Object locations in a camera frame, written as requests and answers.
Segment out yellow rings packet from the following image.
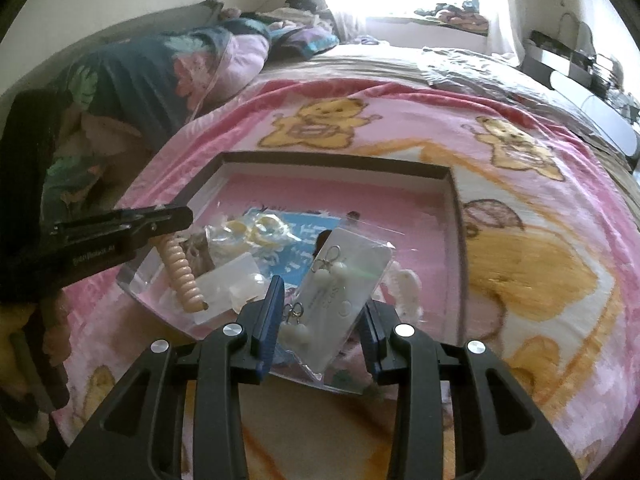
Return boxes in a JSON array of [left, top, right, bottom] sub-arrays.
[[205, 212, 296, 256]]

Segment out white fluffy hair accessory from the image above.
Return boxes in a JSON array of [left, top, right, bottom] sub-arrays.
[[387, 262, 423, 323]]

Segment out pink bear printed blanket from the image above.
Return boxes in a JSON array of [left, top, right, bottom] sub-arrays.
[[42, 77, 636, 480]]

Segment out blue printed card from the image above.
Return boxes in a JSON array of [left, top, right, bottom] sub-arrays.
[[245, 207, 346, 281]]

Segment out white curved bed footboard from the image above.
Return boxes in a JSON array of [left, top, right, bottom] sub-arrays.
[[547, 67, 640, 161]]

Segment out clear packet white pieces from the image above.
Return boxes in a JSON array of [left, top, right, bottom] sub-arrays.
[[192, 252, 268, 328]]

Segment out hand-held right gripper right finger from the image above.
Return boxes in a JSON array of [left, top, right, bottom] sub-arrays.
[[357, 300, 583, 480]]

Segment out clothes on window sill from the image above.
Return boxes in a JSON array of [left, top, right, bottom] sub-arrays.
[[415, 2, 491, 31]]

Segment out pink spiral hair tie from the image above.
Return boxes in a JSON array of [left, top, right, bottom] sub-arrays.
[[157, 235, 208, 313]]

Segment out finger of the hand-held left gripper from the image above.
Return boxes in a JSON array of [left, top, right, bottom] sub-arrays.
[[112, 205, 194, 247]]

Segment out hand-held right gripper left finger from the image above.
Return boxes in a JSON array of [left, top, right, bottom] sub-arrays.
[[55, 276, 286, 480]]

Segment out purple pillow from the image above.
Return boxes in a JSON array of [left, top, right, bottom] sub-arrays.
[[282, 25, 341, 58]]

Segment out white curtain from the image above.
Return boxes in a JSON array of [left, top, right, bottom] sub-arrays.
[[487, 0, 526, 61], [317, 0, 396, 46]]

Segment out grey storage box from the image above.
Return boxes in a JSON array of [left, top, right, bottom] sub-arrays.
[[522, 30, 601, 78]]

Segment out white bead earrings packet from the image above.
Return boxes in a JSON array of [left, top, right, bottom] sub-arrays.
[[272, 227, 396, 383]]

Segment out grey cardboard box pink inside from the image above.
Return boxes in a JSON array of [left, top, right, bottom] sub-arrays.
[[116, 150, 468, 398]]

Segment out dark floral quilt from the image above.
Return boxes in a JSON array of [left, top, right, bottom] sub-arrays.
[[37, 17, 273, 221]]

